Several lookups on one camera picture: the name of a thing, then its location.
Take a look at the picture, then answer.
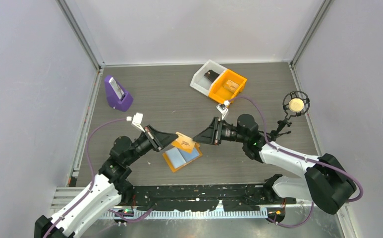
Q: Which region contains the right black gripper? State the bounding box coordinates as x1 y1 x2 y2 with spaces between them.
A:
193 117 248 146

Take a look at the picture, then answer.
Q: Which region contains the gold credit card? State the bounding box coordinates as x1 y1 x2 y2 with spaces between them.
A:
171 131 200 153
223 80 239 92

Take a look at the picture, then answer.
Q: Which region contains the orange card holder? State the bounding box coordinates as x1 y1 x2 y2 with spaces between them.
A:
163 146 203 173

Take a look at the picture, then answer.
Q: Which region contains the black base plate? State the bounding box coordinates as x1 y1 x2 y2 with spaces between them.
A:
115 183 296 212

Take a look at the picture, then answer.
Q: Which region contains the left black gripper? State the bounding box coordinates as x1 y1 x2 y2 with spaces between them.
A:
125 124 177 166

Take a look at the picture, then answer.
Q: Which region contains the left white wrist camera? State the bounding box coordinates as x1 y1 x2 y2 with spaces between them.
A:
126 112 145 132

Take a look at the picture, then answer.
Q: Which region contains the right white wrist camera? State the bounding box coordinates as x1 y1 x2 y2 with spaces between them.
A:
216 100 230 120

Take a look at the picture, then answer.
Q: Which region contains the microphone with shock mount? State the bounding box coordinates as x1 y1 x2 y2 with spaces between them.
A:
282 90 311 118

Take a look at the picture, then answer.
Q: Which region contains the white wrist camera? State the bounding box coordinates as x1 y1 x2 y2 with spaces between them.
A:
216 100 230 120
126 112 145 132

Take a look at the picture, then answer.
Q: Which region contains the orange plastic bin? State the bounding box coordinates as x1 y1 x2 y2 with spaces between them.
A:
208 69 247 103

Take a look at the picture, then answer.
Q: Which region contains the white plastic bin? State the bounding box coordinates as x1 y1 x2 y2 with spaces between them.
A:
190 60 227 97

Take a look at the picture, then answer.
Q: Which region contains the black card in white bin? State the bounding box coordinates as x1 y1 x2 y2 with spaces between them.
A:
204 70 219 82

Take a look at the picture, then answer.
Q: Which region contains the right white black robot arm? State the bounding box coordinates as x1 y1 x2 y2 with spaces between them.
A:
193 114 357 215

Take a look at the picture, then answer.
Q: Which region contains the aluminium frame rail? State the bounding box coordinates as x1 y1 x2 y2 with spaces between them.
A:
50 186 349 220

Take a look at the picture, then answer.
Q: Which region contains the clear card in orange bin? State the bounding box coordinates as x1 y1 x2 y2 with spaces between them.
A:
224 83 239 94

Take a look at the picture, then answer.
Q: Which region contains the white card in purple stand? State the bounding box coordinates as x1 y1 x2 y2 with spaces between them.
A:
109 77 124 101

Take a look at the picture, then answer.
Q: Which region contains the purple stand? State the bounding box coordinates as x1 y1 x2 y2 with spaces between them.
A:
104 75 133 112

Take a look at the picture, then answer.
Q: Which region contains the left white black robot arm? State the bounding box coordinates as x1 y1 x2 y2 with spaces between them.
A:
34 125 178 238

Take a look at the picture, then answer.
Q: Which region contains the black microphone tripod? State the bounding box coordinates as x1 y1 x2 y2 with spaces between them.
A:
262 115 293 142

